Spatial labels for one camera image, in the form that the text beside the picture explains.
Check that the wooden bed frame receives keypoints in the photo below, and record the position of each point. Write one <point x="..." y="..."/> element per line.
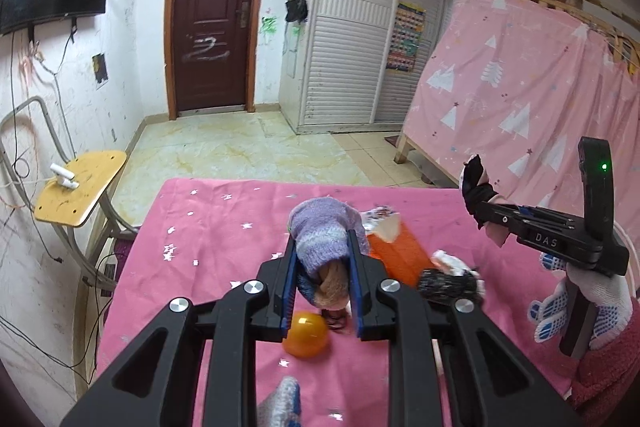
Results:
<point x="402" y="149"/>

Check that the white plastic gadget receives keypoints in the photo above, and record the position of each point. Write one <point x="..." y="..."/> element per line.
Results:
<point x="64" y="177"/>

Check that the dark brown door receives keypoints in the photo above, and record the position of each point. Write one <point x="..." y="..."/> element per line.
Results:
<point x="212" y="17"/>

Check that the person's right hand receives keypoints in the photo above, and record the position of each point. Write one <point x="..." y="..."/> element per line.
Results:
<point x="607" y="302"/>

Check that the white power strip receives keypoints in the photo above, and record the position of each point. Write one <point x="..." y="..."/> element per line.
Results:
<point x="109" y="274"/>

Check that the pink star tablecloth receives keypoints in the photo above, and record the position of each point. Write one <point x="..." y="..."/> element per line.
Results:
<point x="210" y="227"/>

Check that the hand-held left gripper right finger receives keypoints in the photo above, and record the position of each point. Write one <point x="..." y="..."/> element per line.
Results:
<point x="358" y="294"/>

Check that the black crumpled wrapper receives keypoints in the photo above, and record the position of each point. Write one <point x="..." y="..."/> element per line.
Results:
<point x="447" y="288"/>

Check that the white printed snack wrapper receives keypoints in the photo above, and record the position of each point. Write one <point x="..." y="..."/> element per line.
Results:
<point x="382" y="222"/>

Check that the orange cardboard box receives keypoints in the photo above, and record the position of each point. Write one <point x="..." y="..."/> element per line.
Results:
<point x="400" y="257"/>

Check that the purple knitted sock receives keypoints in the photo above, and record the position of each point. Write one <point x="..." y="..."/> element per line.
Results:
<point x="322" y="237"/>

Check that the person's right forearm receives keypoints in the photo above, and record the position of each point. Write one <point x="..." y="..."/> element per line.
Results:
<point x="607" y="377"/>

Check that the orange plastic ball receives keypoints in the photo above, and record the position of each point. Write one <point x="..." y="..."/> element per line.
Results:
<point x="306" y="336"/>

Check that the black and pink cloth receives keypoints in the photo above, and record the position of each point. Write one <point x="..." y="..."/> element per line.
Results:
<point x="477" y="187"/>

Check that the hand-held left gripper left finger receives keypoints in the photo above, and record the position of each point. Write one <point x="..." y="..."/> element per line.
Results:
<point x="287" y="289"/>

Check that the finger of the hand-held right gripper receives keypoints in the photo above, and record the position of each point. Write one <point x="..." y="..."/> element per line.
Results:
<point x="500" y="217"/>

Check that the pink tree print curtain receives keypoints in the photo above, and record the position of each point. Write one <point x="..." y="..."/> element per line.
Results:
<point x="500" y="82"/>

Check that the open wall socket box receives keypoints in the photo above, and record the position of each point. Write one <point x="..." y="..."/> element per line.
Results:
<point x="100" y="68"/>

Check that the colourful chart poster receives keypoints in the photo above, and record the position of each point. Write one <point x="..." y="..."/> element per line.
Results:
<point x="406" y="37"/>

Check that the white crumpled paper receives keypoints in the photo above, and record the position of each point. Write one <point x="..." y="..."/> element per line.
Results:
<point x="452" y="262"/>

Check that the yellow wooden seat chair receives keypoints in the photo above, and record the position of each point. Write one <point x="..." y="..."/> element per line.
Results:
<point x="82" y="187"/>

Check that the white louvred wardrobe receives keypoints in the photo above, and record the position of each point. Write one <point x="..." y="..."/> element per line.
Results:
<point x="350" y="32"/>

